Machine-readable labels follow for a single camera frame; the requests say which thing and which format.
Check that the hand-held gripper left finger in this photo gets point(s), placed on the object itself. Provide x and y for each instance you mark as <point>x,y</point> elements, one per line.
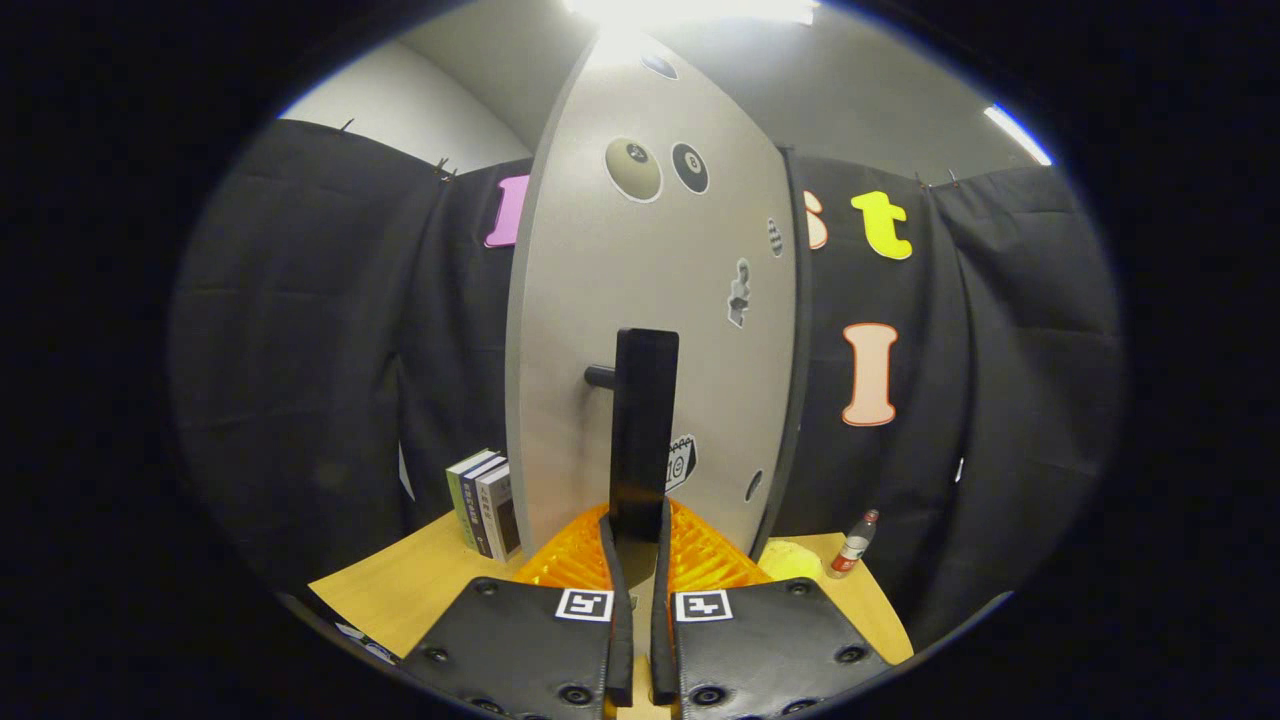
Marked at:
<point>620,620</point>

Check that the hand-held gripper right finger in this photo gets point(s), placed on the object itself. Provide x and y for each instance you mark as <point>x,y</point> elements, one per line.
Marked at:
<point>663,620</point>

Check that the dark grey shoe cabinet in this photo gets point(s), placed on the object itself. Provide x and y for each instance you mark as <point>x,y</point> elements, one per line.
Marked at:
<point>797,350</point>

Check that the dark blue spine book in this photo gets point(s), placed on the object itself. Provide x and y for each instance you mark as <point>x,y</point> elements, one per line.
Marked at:
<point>470,505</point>

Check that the red cap bottle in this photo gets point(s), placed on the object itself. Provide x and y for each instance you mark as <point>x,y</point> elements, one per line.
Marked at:
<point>852,548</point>

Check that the green spine book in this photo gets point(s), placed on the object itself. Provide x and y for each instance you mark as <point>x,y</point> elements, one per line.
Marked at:
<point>456,495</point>

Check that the black backdrop cloth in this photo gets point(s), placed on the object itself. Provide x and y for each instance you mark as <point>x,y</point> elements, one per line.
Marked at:
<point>300,350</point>

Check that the long ceiling strip light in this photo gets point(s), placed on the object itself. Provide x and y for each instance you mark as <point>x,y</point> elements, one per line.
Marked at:
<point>1018,134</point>

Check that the square ceiling light panel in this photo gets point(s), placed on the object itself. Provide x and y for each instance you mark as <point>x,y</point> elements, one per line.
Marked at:
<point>690,10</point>

